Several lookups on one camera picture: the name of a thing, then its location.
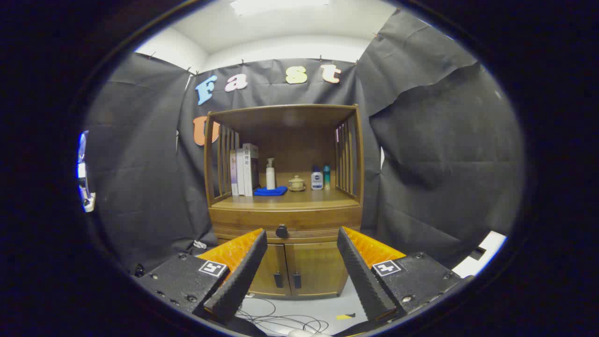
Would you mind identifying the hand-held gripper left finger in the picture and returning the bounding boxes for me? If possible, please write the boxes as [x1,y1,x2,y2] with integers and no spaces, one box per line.
[133,228,268,323]

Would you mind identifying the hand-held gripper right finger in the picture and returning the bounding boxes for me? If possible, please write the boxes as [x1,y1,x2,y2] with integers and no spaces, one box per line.
[337,226,474,323]

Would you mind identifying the wooden drawer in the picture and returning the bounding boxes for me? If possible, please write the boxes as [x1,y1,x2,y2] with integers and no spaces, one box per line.
[209,208,362,243]

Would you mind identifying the wooden cabinet door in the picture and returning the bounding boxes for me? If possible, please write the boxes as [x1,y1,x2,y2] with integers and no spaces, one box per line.
[285,242,349,296]
[249,243,291,296]

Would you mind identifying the wooden countertop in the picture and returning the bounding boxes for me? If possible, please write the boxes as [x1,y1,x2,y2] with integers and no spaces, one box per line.
[211,171,361,210]

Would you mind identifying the wooden cabinet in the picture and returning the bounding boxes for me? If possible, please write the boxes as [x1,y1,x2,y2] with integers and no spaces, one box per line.
[204,104,365,299]

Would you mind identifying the thin purple spine book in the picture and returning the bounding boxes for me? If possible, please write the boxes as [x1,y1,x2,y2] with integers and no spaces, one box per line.
[229,150,238,196]

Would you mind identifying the thick portrait cover book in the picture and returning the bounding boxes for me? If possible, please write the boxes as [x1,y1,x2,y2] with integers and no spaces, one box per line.
[242,143,260,196]

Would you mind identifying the white panel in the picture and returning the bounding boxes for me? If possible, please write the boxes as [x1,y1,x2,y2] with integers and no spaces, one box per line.
[452,230,507,278]

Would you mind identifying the ceiling light panel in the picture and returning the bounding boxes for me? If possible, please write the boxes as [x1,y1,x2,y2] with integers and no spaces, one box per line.
[229,0,330,17]

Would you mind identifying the black floor cables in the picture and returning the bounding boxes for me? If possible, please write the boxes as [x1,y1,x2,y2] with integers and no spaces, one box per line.
[234,296,330,335]

